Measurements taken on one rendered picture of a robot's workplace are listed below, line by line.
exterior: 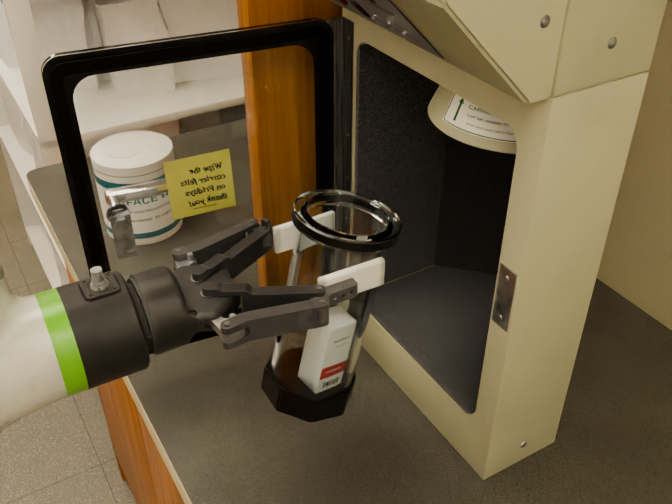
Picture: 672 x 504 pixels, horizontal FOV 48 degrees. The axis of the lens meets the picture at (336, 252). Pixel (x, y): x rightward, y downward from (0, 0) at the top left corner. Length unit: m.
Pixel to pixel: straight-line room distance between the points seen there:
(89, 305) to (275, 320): 0.16
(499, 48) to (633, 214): 0.67
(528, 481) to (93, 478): 1.47
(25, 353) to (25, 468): 1.64
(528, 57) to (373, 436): 0.53
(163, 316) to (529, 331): 0.36
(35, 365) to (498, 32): 0.43
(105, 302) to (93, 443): 1.63
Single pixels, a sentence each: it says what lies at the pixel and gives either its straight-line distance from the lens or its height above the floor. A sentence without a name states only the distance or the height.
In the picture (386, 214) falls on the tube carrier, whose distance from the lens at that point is 0.75.
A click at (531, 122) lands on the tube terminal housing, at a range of 0.64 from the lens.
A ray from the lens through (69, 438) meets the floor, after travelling 2.30.
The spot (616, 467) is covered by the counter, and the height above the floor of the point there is 0.94.
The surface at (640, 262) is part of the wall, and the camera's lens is 1.21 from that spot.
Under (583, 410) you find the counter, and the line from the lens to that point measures 1.01.
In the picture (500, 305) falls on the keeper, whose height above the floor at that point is 1.19.
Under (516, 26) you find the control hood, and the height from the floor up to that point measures 1.48.
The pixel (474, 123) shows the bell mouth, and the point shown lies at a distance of 0.74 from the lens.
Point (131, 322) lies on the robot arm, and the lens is 0.64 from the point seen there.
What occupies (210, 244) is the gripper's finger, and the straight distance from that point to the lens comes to 0.75.
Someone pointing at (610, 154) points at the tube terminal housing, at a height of 1.34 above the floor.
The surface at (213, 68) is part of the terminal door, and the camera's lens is 0.81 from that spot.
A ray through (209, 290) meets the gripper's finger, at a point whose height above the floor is 1.24.
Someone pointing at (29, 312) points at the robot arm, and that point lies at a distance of 0.65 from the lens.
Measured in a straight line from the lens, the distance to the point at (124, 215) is 0.85.
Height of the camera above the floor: 1.65
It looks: 36 degrees down
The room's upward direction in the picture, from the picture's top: straight up
